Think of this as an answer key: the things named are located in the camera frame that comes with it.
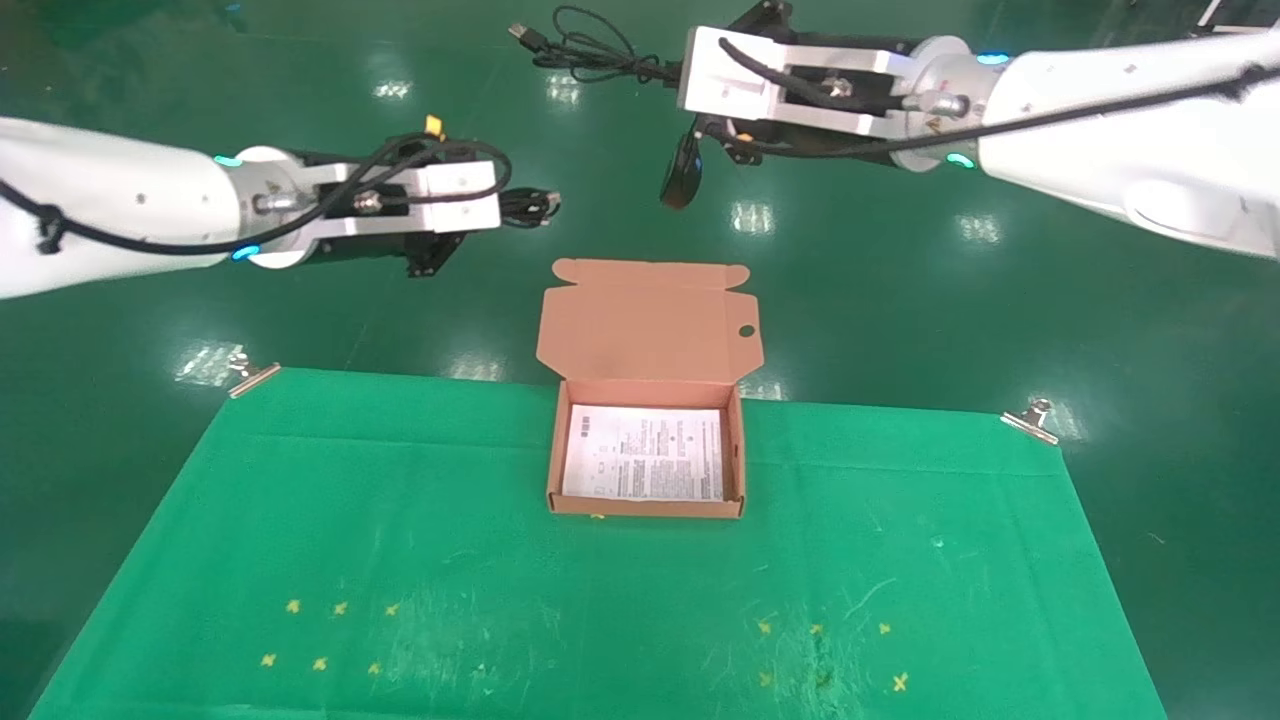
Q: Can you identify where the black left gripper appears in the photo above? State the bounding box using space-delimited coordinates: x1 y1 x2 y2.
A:
300 233 464 280

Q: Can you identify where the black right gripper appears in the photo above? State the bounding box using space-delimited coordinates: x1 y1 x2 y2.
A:
693 117 907 168

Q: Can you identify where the black data cable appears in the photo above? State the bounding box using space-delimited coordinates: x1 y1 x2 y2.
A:
497 187 563 231

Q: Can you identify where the black wired mouse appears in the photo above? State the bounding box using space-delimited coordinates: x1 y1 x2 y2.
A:
508 5 705 211

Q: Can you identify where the orange cardboard box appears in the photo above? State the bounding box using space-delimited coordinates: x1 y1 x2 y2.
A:
535 258 766 519

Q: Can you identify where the silver binder clip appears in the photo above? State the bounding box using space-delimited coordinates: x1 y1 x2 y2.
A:
228 353 283 399
1000 397 1061 446

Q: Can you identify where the white printed paper sheet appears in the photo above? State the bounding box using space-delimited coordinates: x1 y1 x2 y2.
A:
562 405 724 503

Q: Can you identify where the green table mat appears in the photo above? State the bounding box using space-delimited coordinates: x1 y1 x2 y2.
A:
28 367 1169 720

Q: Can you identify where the white metal cart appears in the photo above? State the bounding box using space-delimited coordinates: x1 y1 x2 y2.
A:
1195 0 1280 36

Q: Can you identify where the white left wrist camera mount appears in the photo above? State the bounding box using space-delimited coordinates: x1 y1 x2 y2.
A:
320 160 501 241

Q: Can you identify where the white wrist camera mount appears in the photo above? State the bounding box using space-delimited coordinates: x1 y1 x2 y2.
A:
678 27 916 141
320 160 501 241

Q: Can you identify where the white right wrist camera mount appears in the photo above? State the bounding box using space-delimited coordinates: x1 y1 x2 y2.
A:
678 27 916 141

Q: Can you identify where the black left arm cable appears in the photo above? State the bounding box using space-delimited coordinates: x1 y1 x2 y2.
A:
0 135 513 257

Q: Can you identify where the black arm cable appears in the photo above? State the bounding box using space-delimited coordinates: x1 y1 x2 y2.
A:
0 135 513 257
718 38 1280 159

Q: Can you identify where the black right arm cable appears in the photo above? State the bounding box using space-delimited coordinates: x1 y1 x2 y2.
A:
718 38 1280 159

